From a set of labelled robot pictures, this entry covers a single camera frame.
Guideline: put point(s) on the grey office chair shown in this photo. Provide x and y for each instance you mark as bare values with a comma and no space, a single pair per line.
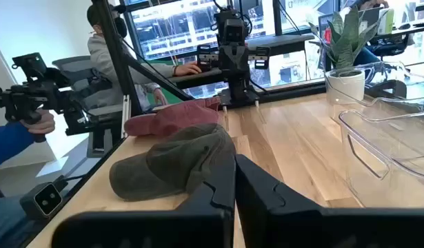
73,72

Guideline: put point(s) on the clear plastic bin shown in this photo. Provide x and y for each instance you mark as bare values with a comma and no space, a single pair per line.
380,74
370,144

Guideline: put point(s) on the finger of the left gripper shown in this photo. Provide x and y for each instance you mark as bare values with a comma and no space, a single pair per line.
206,56
260,55

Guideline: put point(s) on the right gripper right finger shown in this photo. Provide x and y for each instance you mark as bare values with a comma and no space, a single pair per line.
335,230

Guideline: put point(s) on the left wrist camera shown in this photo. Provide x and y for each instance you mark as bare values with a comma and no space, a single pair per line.
234,32

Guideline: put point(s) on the person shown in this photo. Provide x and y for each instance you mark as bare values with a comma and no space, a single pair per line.
365,56
105,62
8,141

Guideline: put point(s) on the small grey table camera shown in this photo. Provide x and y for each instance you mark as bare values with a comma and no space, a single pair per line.
42,201

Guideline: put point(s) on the black office chair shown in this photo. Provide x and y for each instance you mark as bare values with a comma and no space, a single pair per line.
391,46

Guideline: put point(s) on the maroon baseball cap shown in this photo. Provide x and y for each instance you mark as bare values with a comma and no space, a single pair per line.
170,118

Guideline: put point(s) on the dark grey baseball cap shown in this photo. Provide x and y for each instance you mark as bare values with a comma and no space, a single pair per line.
170,162

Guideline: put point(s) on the black aluminium frame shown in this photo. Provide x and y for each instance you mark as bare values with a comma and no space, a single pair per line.
111,41

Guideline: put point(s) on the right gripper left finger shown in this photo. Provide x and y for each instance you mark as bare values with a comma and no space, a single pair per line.
146,227

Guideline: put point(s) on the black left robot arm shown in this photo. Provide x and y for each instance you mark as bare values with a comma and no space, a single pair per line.
237,87

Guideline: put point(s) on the snake plant in white pot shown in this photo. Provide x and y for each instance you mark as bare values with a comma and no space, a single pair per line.
346,51

